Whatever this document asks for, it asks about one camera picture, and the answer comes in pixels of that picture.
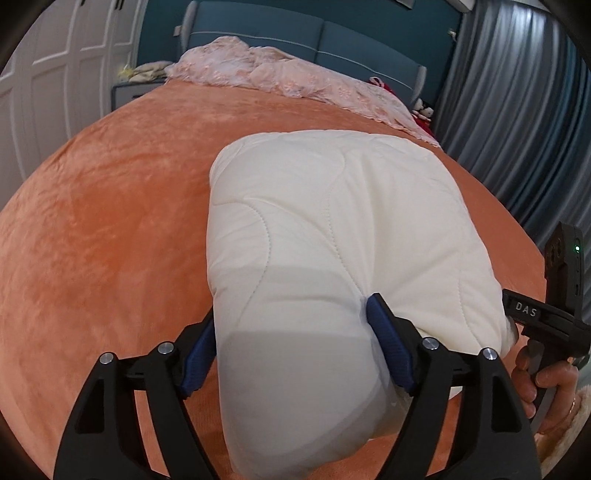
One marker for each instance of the white air conditioner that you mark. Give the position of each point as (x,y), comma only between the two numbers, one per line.
(459,4)

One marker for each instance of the person's right hand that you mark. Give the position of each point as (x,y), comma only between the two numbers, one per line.
(561,383)

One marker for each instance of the plush doll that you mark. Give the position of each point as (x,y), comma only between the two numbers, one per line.
(424,110)

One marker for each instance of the cream cloth bundle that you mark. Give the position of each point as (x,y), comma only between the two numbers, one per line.
(150,73)

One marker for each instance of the red cloth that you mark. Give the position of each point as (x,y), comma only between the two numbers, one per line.
(381,84)

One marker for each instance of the white wardrobe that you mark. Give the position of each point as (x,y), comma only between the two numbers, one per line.
(60,60)

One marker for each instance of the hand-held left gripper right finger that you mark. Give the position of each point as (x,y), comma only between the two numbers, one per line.
(392,346)

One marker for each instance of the grey curtain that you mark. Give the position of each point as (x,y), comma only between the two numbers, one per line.
(517,115)

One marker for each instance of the orange plush blanket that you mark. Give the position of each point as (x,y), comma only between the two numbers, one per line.
(115,230)

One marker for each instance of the small nightstand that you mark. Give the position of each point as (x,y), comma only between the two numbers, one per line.
(134,94)

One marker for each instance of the pink lace quilt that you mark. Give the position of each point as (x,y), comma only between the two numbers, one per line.
(286,76)

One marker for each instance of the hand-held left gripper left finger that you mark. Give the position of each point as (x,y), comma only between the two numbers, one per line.
(198,360)

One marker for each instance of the blue upholstered headboard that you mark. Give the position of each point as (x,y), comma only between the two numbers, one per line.
(286,30)

